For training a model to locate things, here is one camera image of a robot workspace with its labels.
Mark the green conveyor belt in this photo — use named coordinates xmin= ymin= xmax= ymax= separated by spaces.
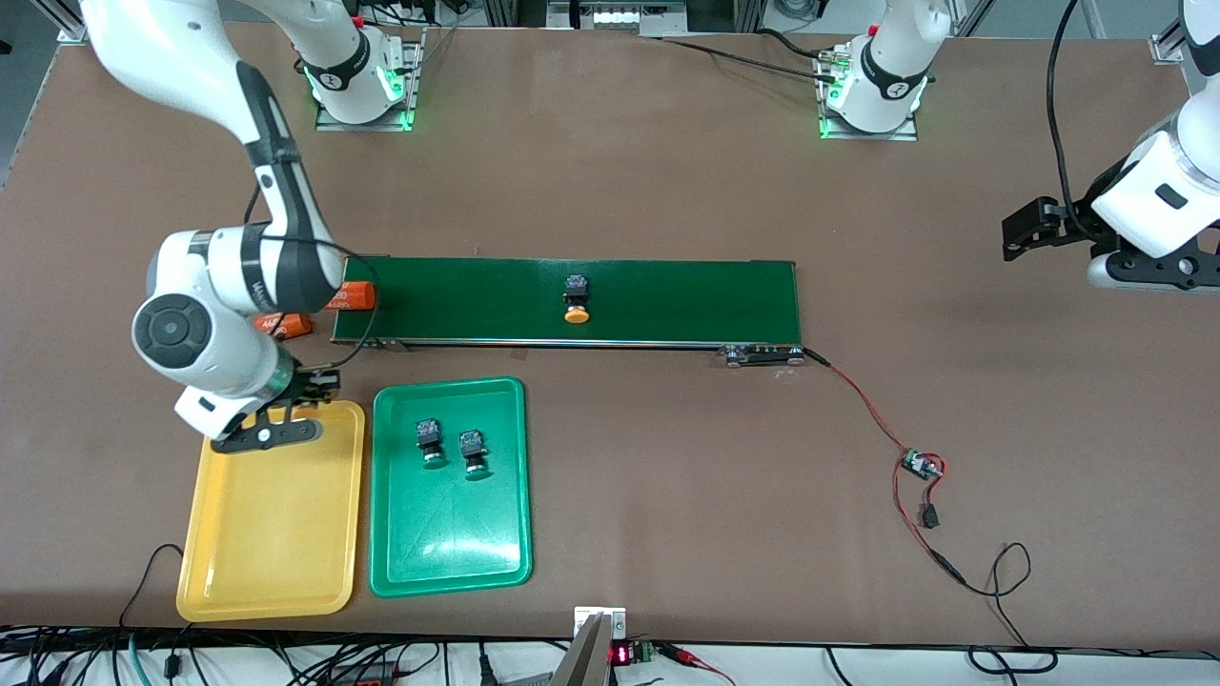
xmin=330 ymin=254 xmax=807 ymax=369

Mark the black cable on table edge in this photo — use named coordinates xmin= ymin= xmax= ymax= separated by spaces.
xmin=119 ymin=543 xmax=187 ymax=632

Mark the tangled black cable bundle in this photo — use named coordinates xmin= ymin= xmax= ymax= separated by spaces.
xmin=0 ymin=631 xmax=554 ymax=686

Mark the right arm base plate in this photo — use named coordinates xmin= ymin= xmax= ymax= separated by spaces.
xmin=315 ymin=29 xmax=426 ymax=132

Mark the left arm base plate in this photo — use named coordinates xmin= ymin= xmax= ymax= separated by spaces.
xmin=816 ymin=48 xmax=922 ymax=142

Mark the green mushroom push button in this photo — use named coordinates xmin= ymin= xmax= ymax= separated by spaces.
xmin=415 ymin=417 xmax=450 ymax=471
xmin=457 ymin=429 xmax=493 ymax=482

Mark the red black power lead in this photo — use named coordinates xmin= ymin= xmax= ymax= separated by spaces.
xmin=891 ymin=455 xmax=968 ymax=584

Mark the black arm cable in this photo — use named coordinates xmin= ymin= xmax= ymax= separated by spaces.
xmin=1046 ymin=0 xmax=1097 ymax=239
xmin=243 ymin=186 xmax=384 ymax=373

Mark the yellow plastic tray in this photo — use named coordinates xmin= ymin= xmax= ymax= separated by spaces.
xmin=175 ymin=400 xmax=367 ymax=623

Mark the black base supply cable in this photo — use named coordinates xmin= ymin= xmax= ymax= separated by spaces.
xmin=658 ymin=29 xmax=844 ymax=85

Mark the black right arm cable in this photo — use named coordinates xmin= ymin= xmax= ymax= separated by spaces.
xmin=243 ymin=186 xmax=384 ymax=373

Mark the green plastic tray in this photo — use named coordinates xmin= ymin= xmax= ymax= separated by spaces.
xmin=368 ymin=377 xmax=533 ymax=599

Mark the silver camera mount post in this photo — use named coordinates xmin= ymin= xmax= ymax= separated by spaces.
xmin=548 ymin=606 xmax=630 ymax=686

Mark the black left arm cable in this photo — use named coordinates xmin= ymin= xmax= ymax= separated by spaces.
xmin=1046 ymin=0 xmax=1097 ymax=239

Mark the thin black cable loop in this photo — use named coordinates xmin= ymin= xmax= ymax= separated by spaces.
xmin=956 ymin=541 xmax=1061 ymax=676

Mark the metal box with white label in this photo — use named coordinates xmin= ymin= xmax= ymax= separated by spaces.
xmin=548 ymin=0 xmax=689 ymax=37

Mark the aluminium frame profile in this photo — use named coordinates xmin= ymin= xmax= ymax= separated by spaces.
xmin=29 ymin=0 xmax=92 ymax=45
xmin=1149 ymin=8 xmax=1200 ymax=66

